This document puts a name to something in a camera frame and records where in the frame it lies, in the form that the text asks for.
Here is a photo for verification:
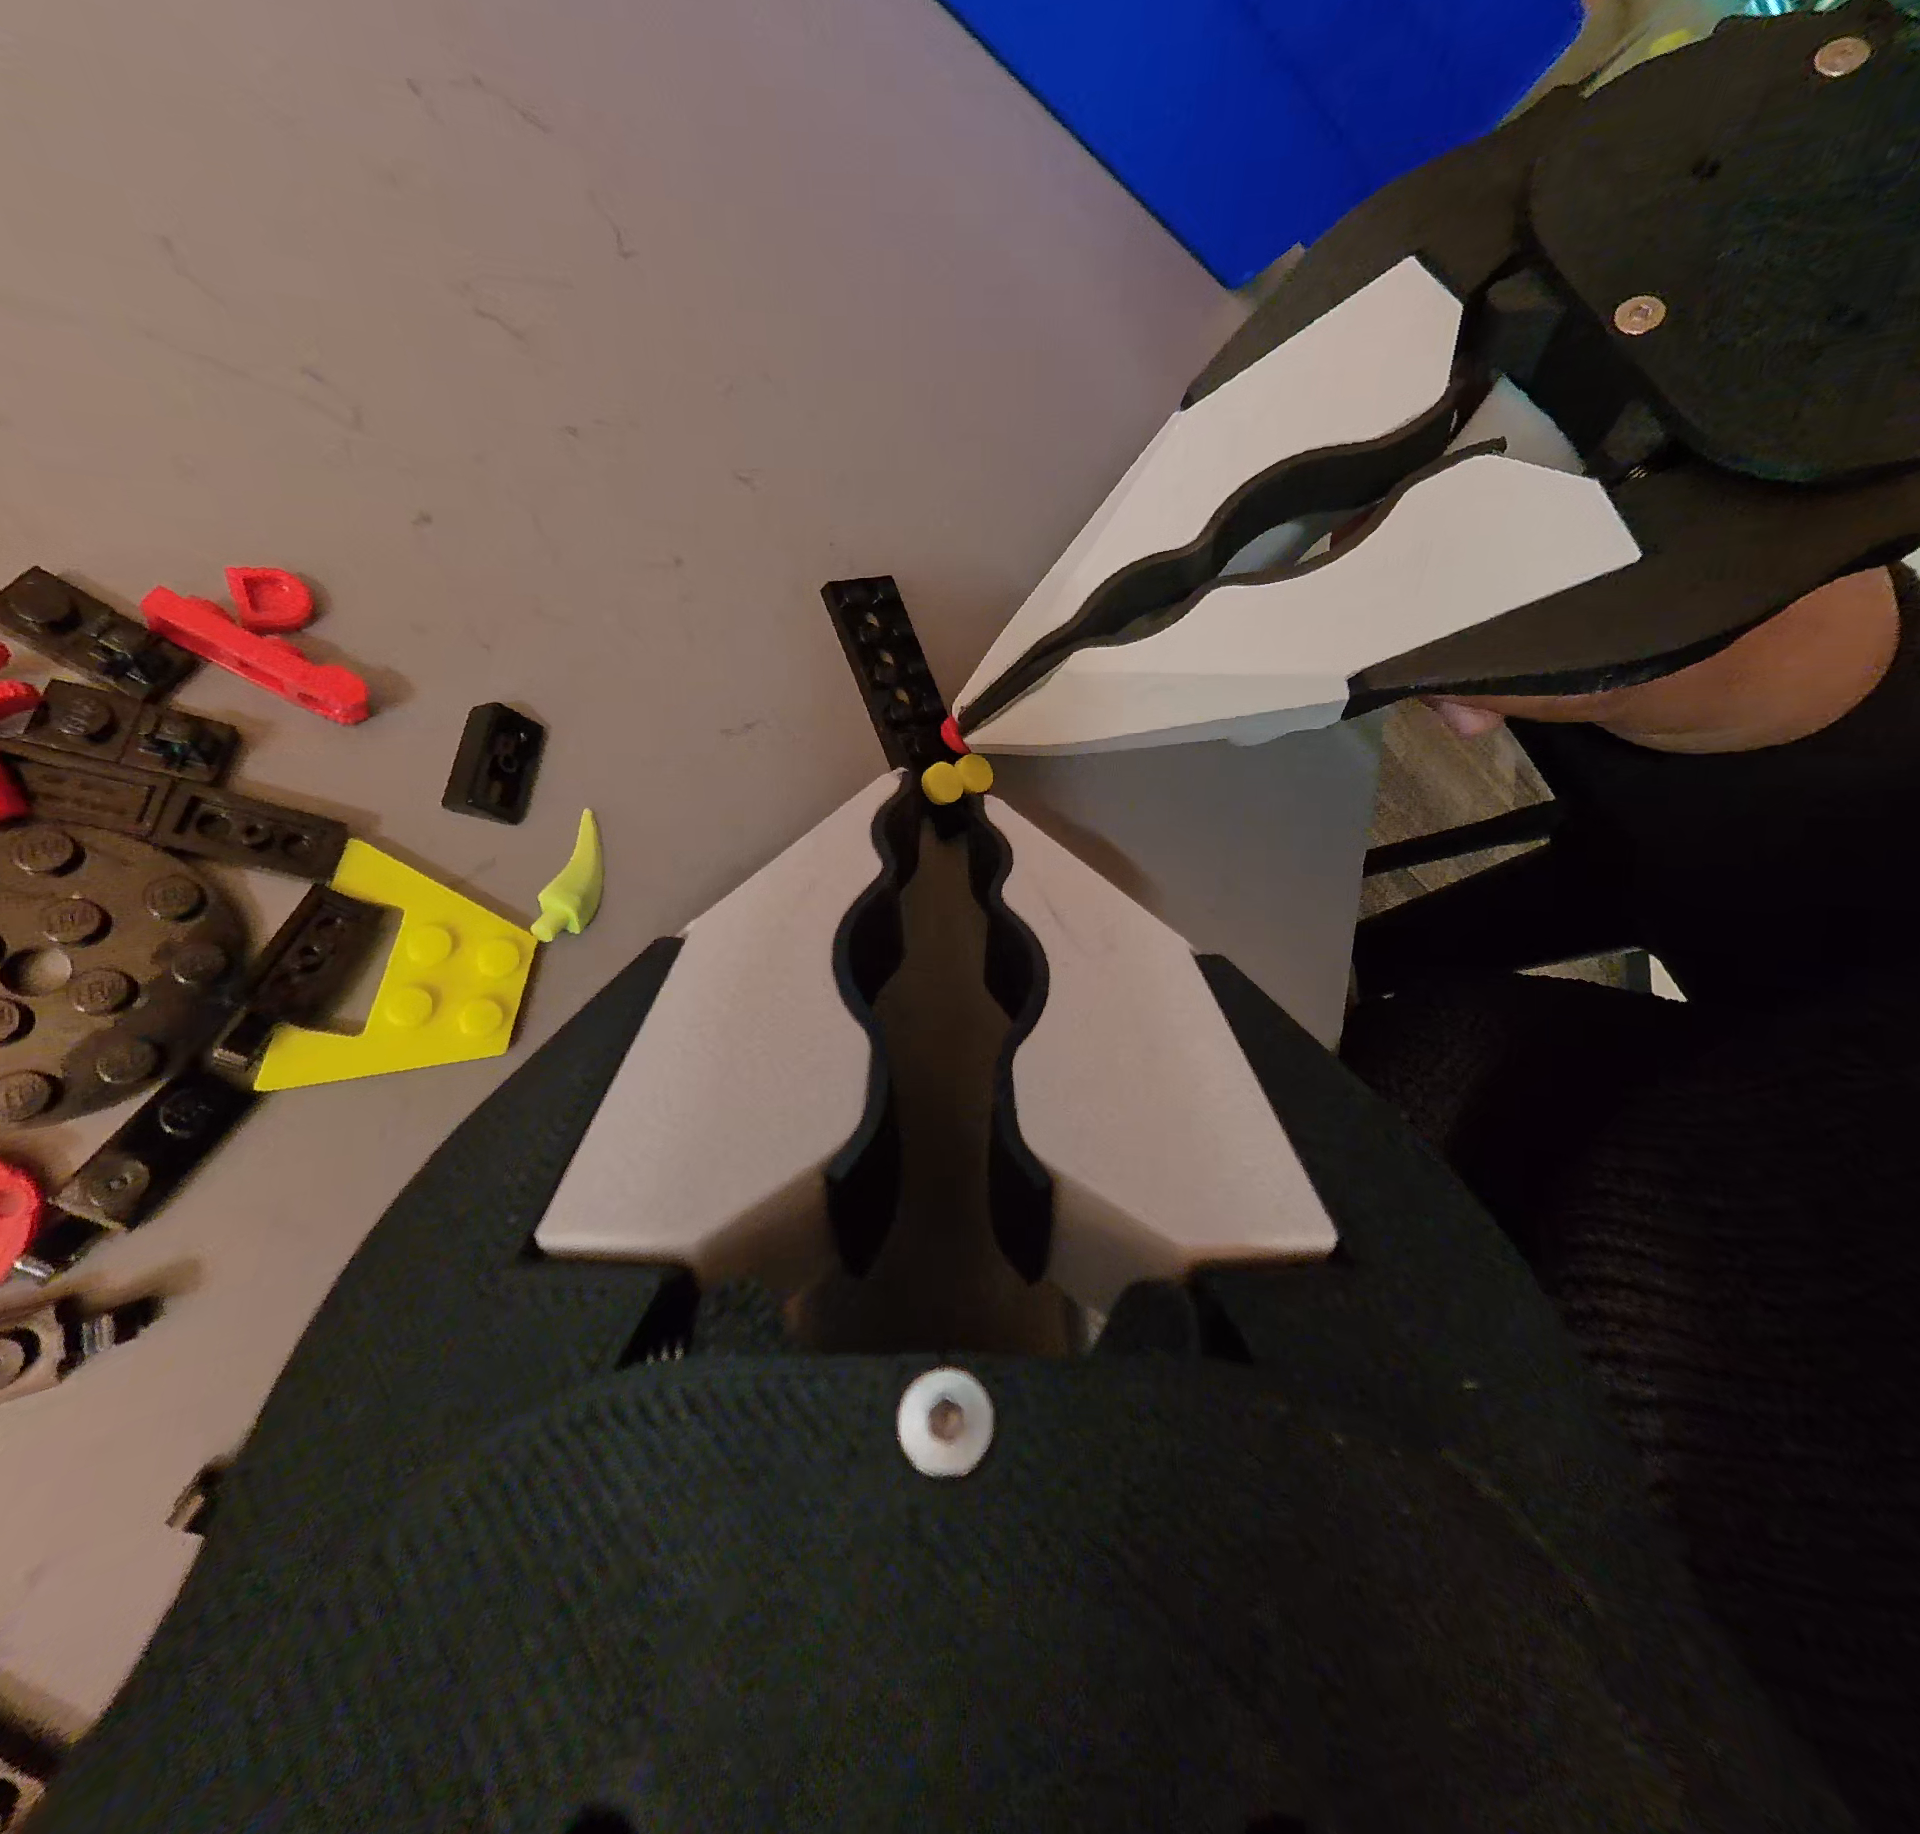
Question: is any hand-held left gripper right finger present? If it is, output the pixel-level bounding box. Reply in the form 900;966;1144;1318
974;788;1340;1318

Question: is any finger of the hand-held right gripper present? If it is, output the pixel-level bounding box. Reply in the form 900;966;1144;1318
954;255;1488;734
967;370;1642;757

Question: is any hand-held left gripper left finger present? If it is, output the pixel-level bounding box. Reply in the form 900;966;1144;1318
532;770;920;1303

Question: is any black long lego plate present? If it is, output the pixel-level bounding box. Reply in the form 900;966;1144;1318
824;574;992;816

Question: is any lime green lego claw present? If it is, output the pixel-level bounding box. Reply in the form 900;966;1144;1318
532;810;604;943

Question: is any yellow lego wedge plate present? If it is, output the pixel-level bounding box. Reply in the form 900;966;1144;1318
254;835;540;1092

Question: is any small black lego jumper plate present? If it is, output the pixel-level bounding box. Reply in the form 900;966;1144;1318
441;700;546;827

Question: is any black round lego plate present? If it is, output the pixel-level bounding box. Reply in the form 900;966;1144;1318
0;820;257;1127

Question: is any red lego bar piece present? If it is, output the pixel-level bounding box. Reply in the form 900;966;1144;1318
140;588;374;727

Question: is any pile of mixed lego pieces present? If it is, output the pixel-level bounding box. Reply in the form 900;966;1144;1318
0;565;392;1416

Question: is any person's right hand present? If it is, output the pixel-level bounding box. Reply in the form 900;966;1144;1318
1426;570;1908;752

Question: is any blue plastic bin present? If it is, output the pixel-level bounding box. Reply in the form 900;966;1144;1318
856;0;1591;292

